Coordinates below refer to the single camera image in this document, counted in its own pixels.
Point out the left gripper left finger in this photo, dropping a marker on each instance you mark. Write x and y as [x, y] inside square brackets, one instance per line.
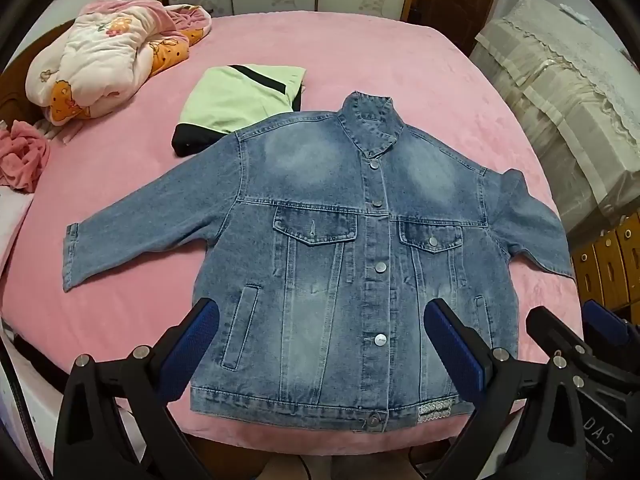
[114, 421]

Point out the pink floral quilt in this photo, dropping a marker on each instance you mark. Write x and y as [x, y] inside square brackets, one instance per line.
[111, 49]

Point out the blue denim jacket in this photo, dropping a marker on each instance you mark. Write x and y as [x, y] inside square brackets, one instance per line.
[326, 235]

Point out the wooden drawer cabinet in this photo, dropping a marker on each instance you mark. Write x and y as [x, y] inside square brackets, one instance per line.
[607, 269]

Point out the pink crumpled cloth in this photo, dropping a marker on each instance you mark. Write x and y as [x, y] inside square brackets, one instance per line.
[24, 154]

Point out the beige lace-covered furniture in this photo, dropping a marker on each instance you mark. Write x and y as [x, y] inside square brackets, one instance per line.
[577, 99]

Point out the pink bed blanket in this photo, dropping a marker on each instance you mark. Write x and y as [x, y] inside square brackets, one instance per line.
[433, 86]

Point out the green and black folded garment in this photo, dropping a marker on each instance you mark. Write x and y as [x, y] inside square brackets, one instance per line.
[232, 97]

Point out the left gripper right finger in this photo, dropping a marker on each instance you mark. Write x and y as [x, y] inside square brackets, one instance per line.
[548, 443]

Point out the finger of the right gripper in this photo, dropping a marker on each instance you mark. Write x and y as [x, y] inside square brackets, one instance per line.
[604, 322]
[550, 332]

